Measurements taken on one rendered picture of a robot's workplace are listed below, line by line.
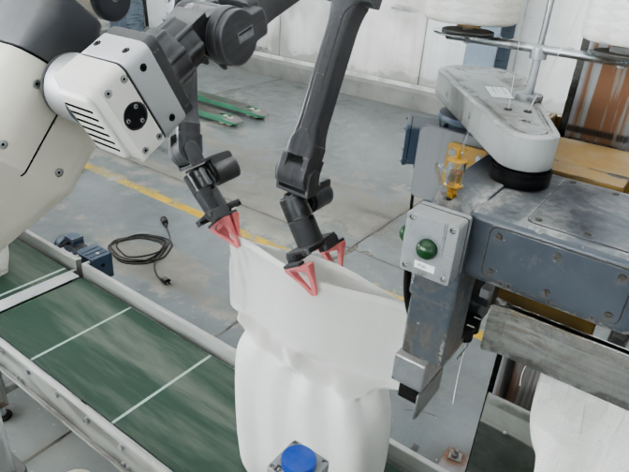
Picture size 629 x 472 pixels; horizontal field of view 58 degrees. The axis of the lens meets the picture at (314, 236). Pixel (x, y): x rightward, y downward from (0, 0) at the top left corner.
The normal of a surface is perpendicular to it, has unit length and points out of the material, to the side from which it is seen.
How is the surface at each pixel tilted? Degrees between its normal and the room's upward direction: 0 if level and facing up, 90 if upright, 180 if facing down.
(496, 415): 90
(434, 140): 90
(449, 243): 90
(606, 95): 90
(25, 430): 0
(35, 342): 0
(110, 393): 0
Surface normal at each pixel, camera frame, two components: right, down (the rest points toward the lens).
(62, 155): 0.81, 0.32
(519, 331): -0.59, 0.34
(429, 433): 0.07, -0.88
